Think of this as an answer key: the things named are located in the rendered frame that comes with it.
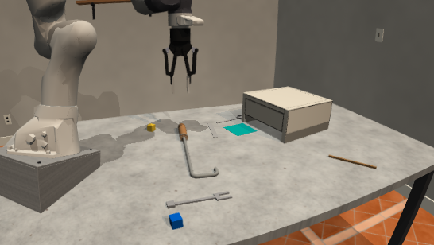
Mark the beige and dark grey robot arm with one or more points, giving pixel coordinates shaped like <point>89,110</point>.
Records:
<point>52,132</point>

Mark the steel hook with wooden handle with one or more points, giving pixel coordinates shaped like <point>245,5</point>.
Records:
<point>184,138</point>

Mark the low beige cabinet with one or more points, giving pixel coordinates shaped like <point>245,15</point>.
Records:
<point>293,112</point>

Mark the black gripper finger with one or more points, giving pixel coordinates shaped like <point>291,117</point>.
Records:
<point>171,74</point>
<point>193,71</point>

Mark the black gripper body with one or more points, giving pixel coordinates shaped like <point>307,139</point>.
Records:
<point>180,37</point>

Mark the teal square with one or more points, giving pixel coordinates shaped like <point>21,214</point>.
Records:
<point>240,129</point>

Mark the small blue cube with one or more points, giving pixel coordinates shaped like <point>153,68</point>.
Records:
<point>176,221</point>

